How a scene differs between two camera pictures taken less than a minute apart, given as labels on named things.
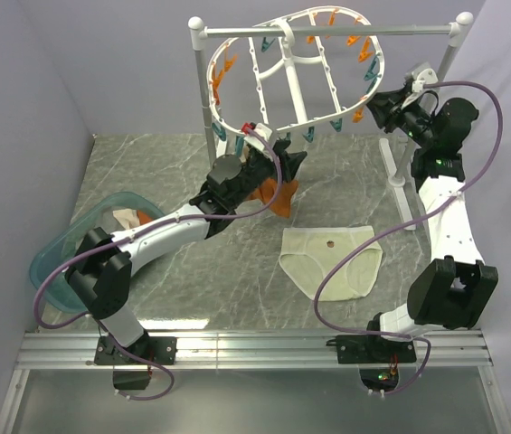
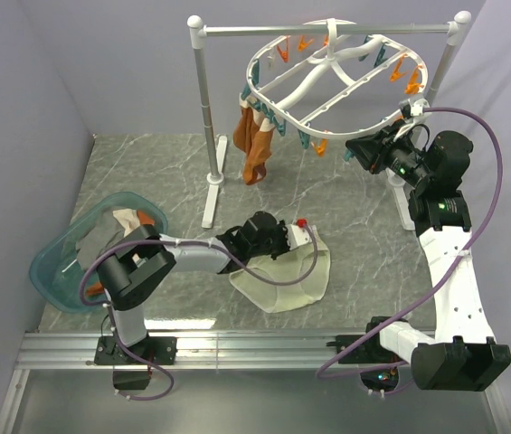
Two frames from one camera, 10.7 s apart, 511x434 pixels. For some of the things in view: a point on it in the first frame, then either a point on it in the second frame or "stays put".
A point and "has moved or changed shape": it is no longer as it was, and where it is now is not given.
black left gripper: [291, 162] → [281, 229]
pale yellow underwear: [310, 254] → [274, 297]
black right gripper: [387, 108] → [370, 151]
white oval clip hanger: [295, 69] has moved or changed shape
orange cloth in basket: [143, 217] stays put
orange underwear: [267, 192] → [252, 137]
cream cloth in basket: [128, 218] stays put
